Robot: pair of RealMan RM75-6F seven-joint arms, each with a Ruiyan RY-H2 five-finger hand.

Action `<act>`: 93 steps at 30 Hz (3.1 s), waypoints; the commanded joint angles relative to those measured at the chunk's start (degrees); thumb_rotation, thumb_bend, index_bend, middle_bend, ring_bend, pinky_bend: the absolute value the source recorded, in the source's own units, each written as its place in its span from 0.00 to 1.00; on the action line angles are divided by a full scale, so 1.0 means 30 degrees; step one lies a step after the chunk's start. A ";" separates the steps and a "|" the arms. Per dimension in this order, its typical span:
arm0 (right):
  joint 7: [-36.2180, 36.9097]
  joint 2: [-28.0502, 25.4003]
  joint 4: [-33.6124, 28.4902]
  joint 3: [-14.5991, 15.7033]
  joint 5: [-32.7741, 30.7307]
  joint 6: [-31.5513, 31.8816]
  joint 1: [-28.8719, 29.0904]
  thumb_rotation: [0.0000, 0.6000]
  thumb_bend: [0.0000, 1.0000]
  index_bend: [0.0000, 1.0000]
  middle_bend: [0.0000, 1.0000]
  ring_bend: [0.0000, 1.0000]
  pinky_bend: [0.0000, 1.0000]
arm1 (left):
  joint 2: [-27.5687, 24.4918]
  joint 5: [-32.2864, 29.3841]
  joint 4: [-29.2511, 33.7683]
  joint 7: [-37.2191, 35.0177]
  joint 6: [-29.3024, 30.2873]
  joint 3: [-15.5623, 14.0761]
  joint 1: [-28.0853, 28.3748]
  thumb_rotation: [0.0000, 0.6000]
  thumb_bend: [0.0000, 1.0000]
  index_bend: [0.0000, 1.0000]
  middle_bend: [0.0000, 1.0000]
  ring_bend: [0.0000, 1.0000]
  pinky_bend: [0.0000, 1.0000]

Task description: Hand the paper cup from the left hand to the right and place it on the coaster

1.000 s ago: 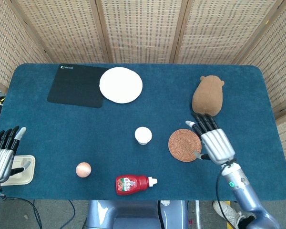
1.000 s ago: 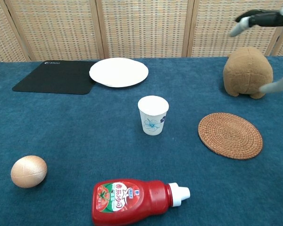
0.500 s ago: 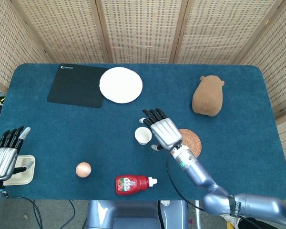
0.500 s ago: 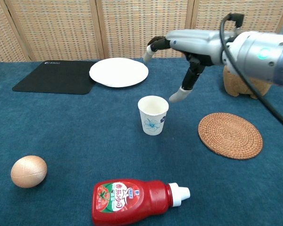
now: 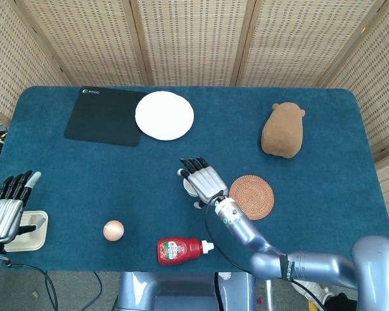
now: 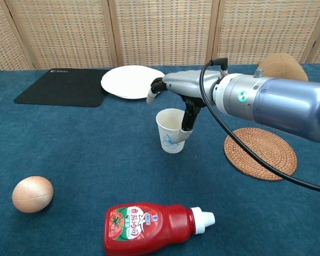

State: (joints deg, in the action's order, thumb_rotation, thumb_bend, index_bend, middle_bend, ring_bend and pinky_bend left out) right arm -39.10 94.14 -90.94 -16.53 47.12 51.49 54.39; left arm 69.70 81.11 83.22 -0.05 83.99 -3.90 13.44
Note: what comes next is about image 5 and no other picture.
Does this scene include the bamboo folding screen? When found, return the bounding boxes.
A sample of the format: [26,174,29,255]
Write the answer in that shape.
[0,0,389,227]

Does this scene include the round brown woven coaster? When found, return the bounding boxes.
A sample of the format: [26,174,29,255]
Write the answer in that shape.
[228,174,276,222]

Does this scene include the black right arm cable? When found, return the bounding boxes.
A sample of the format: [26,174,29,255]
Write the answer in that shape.
[204,193,327,305]

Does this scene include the black trouser leg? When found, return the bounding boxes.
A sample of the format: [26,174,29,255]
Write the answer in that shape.
[322,292,359,311]

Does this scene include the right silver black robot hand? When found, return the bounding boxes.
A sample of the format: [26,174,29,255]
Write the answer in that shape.
[176,156,230,209]

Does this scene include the white sneaker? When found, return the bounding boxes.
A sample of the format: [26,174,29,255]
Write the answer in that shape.
[291,280,335,306]

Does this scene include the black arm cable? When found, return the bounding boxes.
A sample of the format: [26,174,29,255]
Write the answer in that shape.
[204,193,327,305]
[0,255,58,311]

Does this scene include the silver metal table leg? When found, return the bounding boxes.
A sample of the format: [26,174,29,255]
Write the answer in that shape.
[265,277,275,311]

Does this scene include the blue floor cable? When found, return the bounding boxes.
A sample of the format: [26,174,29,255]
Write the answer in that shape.
[80,271,103,311]

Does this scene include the peach coloured ball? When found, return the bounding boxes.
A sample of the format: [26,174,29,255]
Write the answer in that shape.
[102,220,125,242]

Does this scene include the blue table cloth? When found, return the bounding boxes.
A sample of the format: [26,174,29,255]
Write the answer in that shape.
[0,86,389,273]

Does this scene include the brown capybara plush toy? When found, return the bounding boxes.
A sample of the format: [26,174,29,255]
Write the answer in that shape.
[261,102,306,159]

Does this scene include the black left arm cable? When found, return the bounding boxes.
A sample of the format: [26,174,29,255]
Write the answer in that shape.
[0,255,58,311]

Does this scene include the beige square food container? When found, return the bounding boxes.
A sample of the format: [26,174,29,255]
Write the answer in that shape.
[3,210,49,252]

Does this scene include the grey robot torso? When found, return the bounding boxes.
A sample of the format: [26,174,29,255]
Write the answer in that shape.
[115,271,257,311]

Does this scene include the black mouse pad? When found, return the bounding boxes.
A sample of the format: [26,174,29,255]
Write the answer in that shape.
[63,86,150,148]

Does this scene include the white round plate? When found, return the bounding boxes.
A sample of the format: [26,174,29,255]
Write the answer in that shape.
[134,91,195,142]

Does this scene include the red ketchup squeeze bottle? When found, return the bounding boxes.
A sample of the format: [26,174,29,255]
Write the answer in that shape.
[156,236,215,266]

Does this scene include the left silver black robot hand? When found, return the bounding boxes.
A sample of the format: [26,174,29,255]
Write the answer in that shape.
[0,170,42,244]

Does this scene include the white paper cup blue flowers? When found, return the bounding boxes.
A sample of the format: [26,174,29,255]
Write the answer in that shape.
[182,179,199,198]

